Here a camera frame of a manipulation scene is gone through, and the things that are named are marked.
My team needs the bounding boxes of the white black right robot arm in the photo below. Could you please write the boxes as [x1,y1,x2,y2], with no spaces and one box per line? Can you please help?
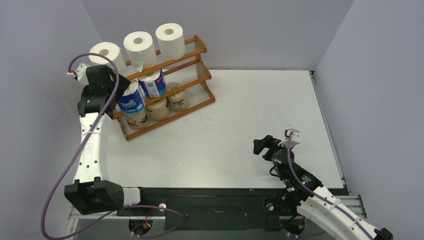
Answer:
[253,129,394,240]

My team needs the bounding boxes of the white toilet paper roll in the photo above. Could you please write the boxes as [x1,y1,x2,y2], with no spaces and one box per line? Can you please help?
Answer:
[123,31,157,73]
[155,23,186,60]
[89,41,127,76]

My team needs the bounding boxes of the orange wooden tiered shelf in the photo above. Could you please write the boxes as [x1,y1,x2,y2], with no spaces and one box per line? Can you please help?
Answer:
[113,34,216,141]

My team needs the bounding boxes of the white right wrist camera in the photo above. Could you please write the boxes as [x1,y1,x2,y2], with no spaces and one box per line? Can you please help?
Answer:
[278,128,300,149]

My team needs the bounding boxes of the brown roll black print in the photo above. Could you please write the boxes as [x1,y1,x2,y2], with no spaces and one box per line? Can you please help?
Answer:
[124,109,149,130]

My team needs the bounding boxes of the blue toilet roll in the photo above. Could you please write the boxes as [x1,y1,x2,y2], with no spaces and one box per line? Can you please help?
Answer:
[137,69,167,98]
[117,80,145,115]

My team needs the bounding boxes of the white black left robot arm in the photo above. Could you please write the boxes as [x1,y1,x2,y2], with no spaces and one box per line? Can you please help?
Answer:
[64,65,149,215]

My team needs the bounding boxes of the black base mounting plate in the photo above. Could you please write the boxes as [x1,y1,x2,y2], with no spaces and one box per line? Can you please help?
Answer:
[116,187,310,231]

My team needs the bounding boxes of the brown roll plain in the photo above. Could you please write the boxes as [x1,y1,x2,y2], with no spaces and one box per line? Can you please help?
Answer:
[146,98,170,121]

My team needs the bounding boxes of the brown roll with cartoon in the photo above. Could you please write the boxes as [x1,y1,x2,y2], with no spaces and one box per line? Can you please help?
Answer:
[167,89,189,112]

